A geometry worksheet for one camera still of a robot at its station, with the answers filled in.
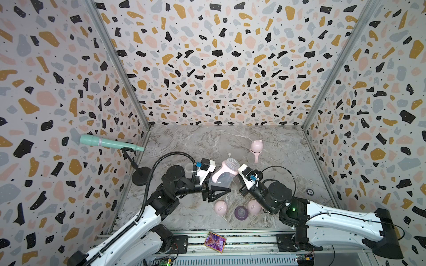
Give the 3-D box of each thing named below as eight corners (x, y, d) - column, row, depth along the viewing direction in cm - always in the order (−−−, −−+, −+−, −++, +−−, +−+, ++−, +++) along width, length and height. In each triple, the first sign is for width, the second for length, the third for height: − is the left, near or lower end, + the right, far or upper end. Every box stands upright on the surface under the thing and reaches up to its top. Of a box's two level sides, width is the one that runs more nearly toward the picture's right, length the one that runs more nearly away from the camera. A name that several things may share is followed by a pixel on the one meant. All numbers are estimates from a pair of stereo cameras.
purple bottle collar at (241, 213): (234, 220, 83) (235, 218, 80) (234, 208, 86) (234, 206, 84) (248, 220, 83) (249, 218, 80) (247, 208, 86) (248, 206, 84)
